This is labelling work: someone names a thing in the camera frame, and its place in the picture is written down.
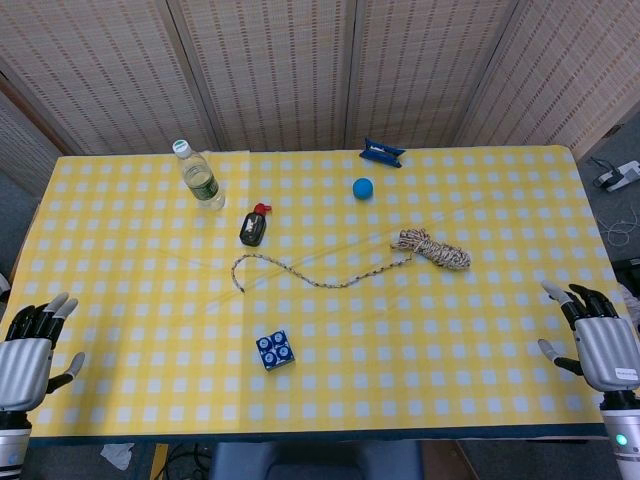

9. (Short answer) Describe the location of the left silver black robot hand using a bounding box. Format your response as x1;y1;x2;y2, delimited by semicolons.
0;292;86;414

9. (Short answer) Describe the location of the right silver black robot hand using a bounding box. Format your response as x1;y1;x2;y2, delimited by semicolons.
537;279;640;394

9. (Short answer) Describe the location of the speckled braided rope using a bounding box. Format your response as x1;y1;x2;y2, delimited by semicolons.
230;227;473;292

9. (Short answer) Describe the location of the pale crumpled cloth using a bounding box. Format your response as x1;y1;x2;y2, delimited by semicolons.
619;282;640;331

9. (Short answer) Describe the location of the black floor case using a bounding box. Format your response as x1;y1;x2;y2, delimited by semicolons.
612;258;640;289

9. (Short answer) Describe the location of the crumpled white paper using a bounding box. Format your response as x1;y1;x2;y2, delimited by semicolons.
99;442;136;471

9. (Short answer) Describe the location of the white power strip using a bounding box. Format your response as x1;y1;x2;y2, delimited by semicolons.
592;158;640;192

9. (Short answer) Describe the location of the yellow checkered tablecloth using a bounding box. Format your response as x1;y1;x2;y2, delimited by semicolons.
0;144;640;440

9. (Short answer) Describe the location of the clear plastic water bottle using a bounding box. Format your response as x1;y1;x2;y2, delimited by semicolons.
171;139;227;211

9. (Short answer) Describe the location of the blue building brick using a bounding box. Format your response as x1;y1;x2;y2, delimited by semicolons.
255;329;297;374

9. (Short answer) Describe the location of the small black bottle red cap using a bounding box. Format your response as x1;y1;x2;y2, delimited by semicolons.
239;202;274;247

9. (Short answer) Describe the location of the dark blue table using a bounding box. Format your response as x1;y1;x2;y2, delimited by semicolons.
27;423;609;446

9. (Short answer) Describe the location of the blue clip case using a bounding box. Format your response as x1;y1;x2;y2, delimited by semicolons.
358;137;405;170

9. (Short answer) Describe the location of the dark blue chair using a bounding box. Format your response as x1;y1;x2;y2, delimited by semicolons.
208;439;424;480

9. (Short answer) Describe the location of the bamboo folding screen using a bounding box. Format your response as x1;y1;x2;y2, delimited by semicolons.
0;0;640;161

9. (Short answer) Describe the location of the thin white floor cable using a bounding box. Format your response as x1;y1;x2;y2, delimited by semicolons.
604;202;640;246

